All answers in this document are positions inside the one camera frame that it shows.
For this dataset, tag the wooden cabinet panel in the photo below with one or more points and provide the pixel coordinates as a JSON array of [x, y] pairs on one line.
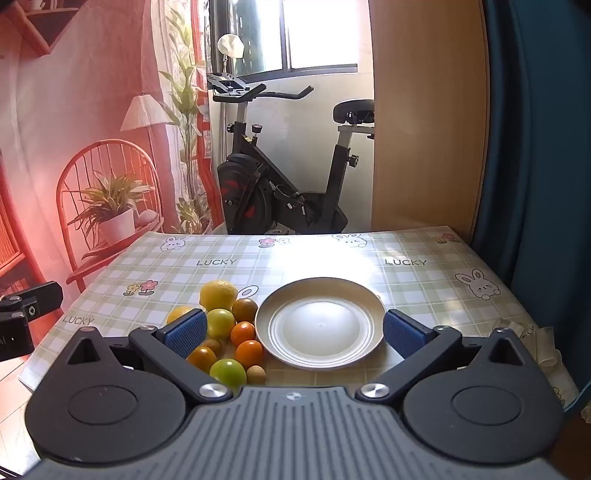
[[429, 115]]

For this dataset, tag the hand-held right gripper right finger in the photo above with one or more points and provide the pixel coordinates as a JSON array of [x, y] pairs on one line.
[[401, 334]]

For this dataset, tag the black exercise bike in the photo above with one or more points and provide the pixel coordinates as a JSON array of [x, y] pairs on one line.
[[244, 184]]

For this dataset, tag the dark framed window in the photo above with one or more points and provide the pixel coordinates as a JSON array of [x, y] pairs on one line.
[[318, 32]]

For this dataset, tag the green citrus fruit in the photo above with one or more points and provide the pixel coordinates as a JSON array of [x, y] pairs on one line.
[[227, 374]]

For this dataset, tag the cream round plate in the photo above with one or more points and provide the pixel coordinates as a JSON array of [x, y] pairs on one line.
[[321, 323]]

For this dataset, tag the small yellow lemon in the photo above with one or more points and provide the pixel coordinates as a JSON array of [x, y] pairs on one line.
[[178, 314]]

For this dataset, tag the pink printed wall backdrop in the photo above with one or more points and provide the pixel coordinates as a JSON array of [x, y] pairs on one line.
[[69, 92]]

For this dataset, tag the white round object on pole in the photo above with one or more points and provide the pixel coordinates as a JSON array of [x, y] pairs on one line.
[[231, 46]]

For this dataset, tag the dull brownish tangerine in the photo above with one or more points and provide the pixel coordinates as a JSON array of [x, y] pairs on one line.
[[244, 310]]

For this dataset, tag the yellow-green citrus fruit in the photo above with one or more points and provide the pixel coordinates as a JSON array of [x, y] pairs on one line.
[[220, 323]]

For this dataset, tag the small brown kiwi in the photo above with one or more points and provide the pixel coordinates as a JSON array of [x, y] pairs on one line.
[[213, 346], [256, 374]]

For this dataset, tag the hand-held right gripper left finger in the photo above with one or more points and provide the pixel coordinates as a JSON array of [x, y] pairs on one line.
[[184, 331]]

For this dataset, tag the orange tangerine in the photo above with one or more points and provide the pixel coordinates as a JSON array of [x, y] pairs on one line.
[[202, 359], [243, 333], [249, 353]]

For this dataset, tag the dark teal curtain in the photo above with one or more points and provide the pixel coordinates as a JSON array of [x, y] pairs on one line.
[[545, 138]]

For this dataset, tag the large yellow lemon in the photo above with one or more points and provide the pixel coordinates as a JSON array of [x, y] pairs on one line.
[[219, 295]]

